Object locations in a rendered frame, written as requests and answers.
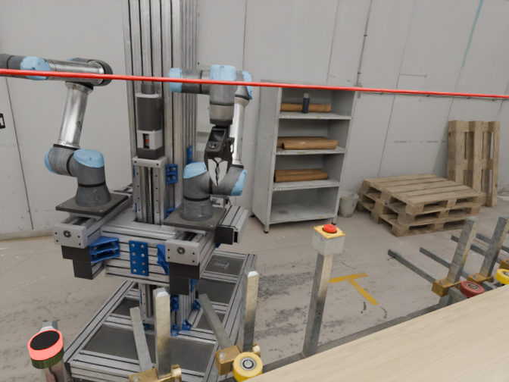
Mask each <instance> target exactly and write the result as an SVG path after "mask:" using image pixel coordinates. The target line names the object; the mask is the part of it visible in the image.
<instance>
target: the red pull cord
mask: <svg viewBox="0 0 509 382"><path fill-rule="evenodd" d="M0 74H7V75H24V76H40V77H72V78H88V79H105V80H136V81H153V82H169V83H201V84H217V85H234V86H266V87H282V88H299V89H331V90H347V91H364V92H395V93H412V94H428V95H445V96H476V97H493V98H509V95H487V94H473V93H458V92H430V91H415V90H400V89H372V88H357V87H343V86H315V85H300V84H285V83H257V82H242V81H227V80H199V79H184V78H169V77H141V76H127V75H112V74H84V73H69V72H54V71H40V70H12V69H0Z"/></svg>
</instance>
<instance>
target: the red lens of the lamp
mask: <svg viewBox="0 0 509 382"><path fill-rule="evenodd" d="M55 331H57V332H58V333H59V334H60V335H61V333H60V332H59V331H58V330H55ZM40 333H41V332H40ZM38 334H39V333H38ZM35 336H36V335H35ZM59 339H60V340H59V341H58V342H56V344H55V345H53V346H52V347H50V348H49V349H45V350H42V351H41V350H40V351H39V350H37V351H35V350H33V349H31V348H30V341H31V340H30V341H29V343H28V348H29V352H30V357H31V358H33V359H36V360H43V359H48V358H50V357H52V356H53V355H55V354H57V353H58V352H59V351H60V350H61V347H62V346H63V342H62V337H60V338H59Z"/></svg>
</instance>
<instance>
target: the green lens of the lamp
mask: <svg viewBox="0 0 509 382"><path fill-rule="evenodd" d="M63 356H64V347H63V346H62V347H61V350H60V351H59V352H58V353H57V354H56V355H54V356H52V357H51V358H49V359H45V360H35V359H33V358H31V357H30V358H31V362H32V366H33V367H34V368H38V369H45V368H50V367H51V366H53V365H56V364H57V363H58V362H59V361H60V360H61V359H62V358H63Z"/></svg>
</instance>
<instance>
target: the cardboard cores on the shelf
mask: <svg viewBox="0 0 509 382"><path fill-rule="evenodd" d="M302 105H303V103H285V102H281V104H280V111H302ZM330 110H331V106H330V105H327V104H309V108H308V112H330ZM337 145H338V141H337V140H336V139H329V138H325V137H324V136H278V137H277V144H276V147H277V148H282V150H303V149H336V146H337ZM328 177H329V175H328V173H327V172H326V173H323V169H322V168H313V169H289V170H274V175H273V182H274V183H281V182H292V181H303V180H324V179H328Z"/></svg>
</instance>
